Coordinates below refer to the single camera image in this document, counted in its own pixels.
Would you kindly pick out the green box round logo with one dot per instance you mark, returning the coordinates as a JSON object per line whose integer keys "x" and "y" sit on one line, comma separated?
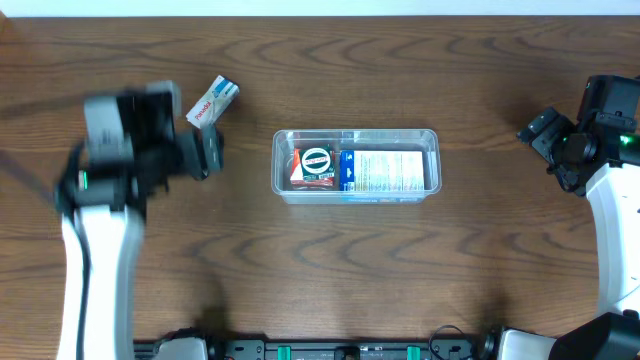
{"x": 317, "y": 163}

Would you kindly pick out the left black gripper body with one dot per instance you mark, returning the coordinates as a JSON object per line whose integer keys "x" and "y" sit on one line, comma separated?
{"x": 201, "y": 153}

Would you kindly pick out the blue white medicine box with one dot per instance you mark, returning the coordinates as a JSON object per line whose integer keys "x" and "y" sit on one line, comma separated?
{"x": 381, "y": 171}

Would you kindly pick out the red medicine box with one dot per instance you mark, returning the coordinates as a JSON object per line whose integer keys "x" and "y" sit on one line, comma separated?
{"x": 296, "y": 174}

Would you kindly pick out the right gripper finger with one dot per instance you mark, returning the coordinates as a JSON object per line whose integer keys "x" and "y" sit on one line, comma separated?
{"x": 567, "y": 179}
{"x": 549, "y": 125}

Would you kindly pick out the white Panadol box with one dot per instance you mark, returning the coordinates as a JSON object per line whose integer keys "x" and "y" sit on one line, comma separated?
{"x": 213, "y": 103}

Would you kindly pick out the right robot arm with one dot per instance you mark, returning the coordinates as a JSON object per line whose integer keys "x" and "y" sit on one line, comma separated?
{"x": 595, "y": 157}

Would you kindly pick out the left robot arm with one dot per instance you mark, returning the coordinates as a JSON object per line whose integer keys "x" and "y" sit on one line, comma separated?
{"x": 103, "y": 221}

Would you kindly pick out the dark bottle white cap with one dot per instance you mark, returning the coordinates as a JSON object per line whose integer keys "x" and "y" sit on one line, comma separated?
{"x": 198, "y": 167}

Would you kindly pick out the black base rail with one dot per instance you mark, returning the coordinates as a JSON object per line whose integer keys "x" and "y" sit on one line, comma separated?
{"x": 447, "y": 347}

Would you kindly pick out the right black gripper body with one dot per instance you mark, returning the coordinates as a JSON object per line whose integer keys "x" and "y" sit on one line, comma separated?
{"x": 545, "y": 133}

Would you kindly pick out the clear plastic container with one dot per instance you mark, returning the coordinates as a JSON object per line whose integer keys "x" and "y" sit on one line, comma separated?
{"x": 286, "y": 141}

